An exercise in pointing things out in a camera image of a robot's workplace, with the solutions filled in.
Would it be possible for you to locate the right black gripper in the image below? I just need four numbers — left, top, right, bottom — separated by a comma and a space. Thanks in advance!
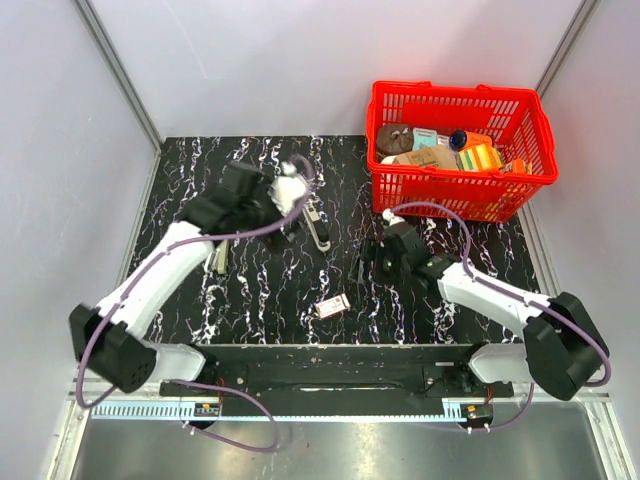
349, 238, 410, 287

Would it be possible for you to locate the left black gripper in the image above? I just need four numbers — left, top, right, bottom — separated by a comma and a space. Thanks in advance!
240, 178, 307, 257

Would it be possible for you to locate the cream white stapler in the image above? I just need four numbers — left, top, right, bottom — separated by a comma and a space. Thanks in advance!
204, 240, 229, 275

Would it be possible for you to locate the red white staple box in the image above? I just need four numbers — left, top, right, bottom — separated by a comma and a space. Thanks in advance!
315, 294, 351, 319

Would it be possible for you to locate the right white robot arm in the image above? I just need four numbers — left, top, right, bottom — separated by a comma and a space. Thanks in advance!
355, 218, 611, 401

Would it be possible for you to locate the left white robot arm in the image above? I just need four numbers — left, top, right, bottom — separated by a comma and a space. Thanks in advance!
69, 155, 313, 396

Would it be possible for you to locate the brown cardboard package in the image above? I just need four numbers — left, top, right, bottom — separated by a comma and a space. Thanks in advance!
381, 145, 461, 171

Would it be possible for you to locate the teal white small box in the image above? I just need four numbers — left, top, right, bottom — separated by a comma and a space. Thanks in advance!
412, 127, 438, 151

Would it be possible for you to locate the orange bottle blue cap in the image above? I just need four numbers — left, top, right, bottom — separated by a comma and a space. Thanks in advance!
449, 129, 493, 152

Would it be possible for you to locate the red plastic shopping basket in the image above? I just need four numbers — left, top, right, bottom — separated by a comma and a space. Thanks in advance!
366, 81, 558, 222

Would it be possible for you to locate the small orange packet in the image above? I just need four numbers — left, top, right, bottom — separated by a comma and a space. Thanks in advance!
500, 158, 532, 175

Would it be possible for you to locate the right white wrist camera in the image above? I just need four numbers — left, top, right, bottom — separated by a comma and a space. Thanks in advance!
382, 209, 410, 236

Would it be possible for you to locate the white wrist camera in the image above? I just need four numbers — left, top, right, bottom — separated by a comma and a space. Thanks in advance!
382, 209, 410, 236
269, 161, 309, 216

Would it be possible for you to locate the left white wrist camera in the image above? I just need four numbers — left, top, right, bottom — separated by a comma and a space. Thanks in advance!
269, 161, 309, 216

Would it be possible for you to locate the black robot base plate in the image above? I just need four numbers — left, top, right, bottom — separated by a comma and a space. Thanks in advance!
202, 345, 514, 421

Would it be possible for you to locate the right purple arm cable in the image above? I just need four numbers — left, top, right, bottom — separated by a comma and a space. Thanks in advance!
381, 201, 613, 434

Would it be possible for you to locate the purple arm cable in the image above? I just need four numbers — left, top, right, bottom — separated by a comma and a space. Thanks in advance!
381, 201, 613, 434
74, 153, 316, 454

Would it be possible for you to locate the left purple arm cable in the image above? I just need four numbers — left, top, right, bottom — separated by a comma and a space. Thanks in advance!
74, 153, 316, 454

